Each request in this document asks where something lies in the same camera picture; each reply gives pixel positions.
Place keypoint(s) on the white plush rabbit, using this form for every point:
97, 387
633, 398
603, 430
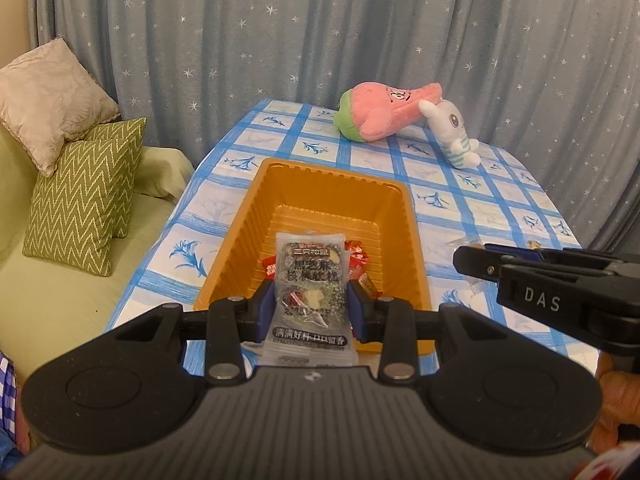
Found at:
452, 135

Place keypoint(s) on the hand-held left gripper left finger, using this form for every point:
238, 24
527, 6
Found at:
265, 306

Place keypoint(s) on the blue checked garment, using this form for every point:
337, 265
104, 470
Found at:
7, 395

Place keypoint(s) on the orange plastic tray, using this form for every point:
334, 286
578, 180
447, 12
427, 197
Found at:
320, 195

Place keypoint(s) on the grey snack packet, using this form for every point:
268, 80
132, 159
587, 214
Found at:
310, 270

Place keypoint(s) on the green zigzag cushion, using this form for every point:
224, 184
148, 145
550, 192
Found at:
75, 210
127, 145

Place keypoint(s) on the green sofa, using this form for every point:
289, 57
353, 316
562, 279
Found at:
75, 305

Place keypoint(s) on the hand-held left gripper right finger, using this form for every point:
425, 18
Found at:
356, 311

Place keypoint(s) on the grey star-print curtain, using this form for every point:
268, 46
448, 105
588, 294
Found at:
250, 35

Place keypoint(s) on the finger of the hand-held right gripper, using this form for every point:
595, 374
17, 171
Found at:
560, 256
475, 261

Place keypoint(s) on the yellow candy packet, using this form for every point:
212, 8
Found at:
536, 244

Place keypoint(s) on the blue checked tablecloth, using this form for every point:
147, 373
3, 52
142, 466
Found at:
440, 200

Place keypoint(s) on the beige cushion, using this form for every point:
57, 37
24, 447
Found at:
45, 95

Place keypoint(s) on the pink plush carrot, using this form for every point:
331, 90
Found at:
385, 110

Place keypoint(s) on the dark red candy packet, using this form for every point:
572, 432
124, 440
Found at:
368, 286

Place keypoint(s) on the red snack packet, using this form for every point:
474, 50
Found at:
357, 255
270, 266

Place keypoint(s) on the person's right hand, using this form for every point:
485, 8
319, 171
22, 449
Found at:
620, 400

